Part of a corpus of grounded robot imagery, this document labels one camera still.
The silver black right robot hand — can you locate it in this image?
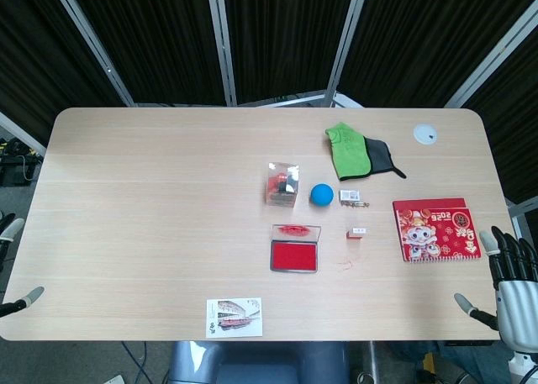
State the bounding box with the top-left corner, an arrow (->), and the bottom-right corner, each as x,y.
453,226 -> 538,355

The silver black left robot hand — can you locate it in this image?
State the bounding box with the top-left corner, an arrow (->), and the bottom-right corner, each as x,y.
0,213 -> 45,318

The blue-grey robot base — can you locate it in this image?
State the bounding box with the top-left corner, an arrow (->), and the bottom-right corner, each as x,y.
167,340 -> 350,384

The open red ink pad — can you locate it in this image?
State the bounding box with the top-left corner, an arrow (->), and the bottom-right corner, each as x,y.
269,223 -> 323,273

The red spiral calendar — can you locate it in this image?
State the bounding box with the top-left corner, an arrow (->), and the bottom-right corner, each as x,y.
392,197 -> 483,264

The black floor equipment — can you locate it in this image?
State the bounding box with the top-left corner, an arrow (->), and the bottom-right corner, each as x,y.
0,136 -> 44,187

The metal table leg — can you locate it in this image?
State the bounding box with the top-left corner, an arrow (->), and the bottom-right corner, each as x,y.
367,340 -> 379,384

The dark grey cloth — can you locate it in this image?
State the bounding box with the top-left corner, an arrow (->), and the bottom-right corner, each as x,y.
363,135 -> 408,180

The white picture postcard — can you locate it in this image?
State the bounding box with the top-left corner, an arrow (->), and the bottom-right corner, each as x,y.
205,297 -> 264,339

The blue ball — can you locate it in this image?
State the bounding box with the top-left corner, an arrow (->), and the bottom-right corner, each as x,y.
309,182 -> 335,208

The green microfibre cloth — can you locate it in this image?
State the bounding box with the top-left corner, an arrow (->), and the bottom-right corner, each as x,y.
324,122 -> 374,182

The clear plastic box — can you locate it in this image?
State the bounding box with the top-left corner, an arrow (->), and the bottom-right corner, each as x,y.
263,160 -> 302,209

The blue floor cable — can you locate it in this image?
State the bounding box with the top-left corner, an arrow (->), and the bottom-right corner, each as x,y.
120,340 -> 149,375

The white round cable grommet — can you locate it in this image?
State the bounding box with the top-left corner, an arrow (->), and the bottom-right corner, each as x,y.
412,124 -> 438,146

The grey metal partition post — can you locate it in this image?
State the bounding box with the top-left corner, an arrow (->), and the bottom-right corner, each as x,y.
205,0 -> 239,107
48,0 -> 135,108
444,1 -> 538,108
325,0 -> 371,108

